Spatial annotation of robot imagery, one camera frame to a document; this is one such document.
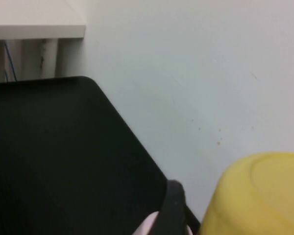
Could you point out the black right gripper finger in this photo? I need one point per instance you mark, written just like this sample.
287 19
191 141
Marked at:
172 210

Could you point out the yellow plastic cup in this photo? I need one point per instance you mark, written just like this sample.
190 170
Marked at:
254 200

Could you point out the pale pink plastic cup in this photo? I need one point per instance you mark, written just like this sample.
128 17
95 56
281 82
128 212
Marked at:
147 225

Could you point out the white side desk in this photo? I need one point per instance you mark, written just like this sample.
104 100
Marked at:
39 31

